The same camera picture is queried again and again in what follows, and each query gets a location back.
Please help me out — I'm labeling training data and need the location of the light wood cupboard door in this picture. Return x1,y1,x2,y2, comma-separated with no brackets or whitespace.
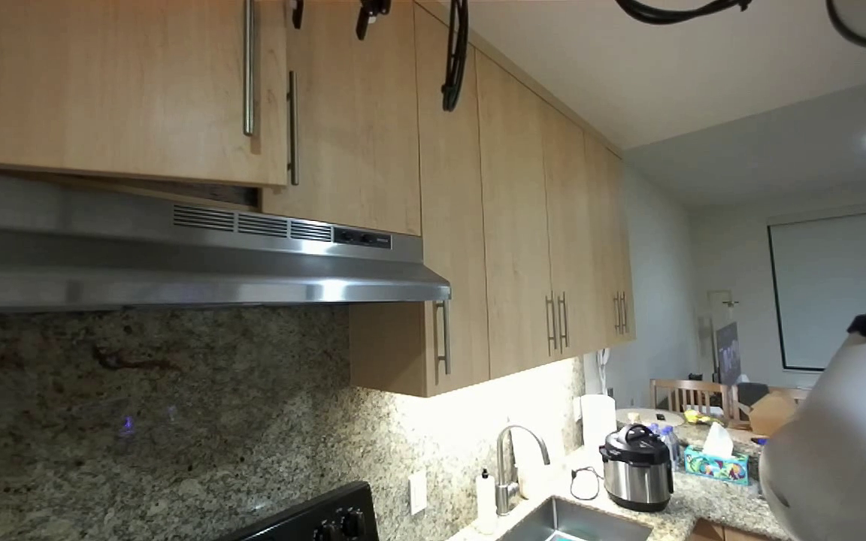
0,0,285,186

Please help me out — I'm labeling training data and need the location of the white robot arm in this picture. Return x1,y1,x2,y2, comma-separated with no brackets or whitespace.
764,314,866,541

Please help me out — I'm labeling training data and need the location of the wood upper cabinets row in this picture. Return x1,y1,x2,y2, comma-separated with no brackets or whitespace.
348,5,633,397

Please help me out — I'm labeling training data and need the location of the white paper towel roll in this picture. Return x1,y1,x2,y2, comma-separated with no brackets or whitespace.
579,394,616,451

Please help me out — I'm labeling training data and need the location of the white soap dispenser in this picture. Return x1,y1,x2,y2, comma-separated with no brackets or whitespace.
476,466,497,530

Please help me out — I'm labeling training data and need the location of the steel kitchen faucet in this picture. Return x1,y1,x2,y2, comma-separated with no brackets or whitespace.
497,424,550,514

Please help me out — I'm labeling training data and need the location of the wooden chair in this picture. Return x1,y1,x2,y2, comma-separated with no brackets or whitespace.
649,378,736,422

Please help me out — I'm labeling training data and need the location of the steel kitchen sink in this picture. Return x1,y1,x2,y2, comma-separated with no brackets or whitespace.
498,497,649,541

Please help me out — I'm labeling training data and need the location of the silver black pressure cooker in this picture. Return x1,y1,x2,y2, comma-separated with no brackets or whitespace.
599,424,673,511

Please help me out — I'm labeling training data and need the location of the green tissue box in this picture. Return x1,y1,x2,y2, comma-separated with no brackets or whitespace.
681,424,751,483

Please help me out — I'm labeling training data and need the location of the white projector screen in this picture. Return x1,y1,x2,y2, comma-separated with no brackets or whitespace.
766,213,866,374

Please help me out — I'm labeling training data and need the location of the stainless steel range hood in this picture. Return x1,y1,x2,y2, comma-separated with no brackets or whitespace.
0,176,451,314

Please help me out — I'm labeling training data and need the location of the wood cupboard door with handle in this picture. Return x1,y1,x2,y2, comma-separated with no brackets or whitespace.
261,0,422,236

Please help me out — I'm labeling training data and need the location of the white wall outlet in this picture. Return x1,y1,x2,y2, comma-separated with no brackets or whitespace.
408,471,428,516

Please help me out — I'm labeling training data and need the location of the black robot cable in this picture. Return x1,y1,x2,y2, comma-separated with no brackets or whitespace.
287,0,866,115

